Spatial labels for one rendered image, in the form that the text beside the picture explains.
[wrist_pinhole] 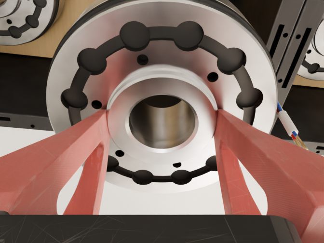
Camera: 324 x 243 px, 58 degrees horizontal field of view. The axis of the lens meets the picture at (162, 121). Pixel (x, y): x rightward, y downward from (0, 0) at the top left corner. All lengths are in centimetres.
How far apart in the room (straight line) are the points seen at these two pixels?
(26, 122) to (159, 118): 13
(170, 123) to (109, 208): 56
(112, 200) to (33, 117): 45
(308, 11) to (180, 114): 11
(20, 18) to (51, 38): 5
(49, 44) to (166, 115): 20
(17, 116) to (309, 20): 22
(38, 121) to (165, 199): 46
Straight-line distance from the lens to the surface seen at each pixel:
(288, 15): 21
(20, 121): 26
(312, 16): 22
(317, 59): 32
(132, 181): 16
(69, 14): 31
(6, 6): 29
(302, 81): 37
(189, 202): 68
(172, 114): 16
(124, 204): 69
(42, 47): 33
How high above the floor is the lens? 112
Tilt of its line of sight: 54 degrees down
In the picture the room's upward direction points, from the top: 179 degrees clockwise
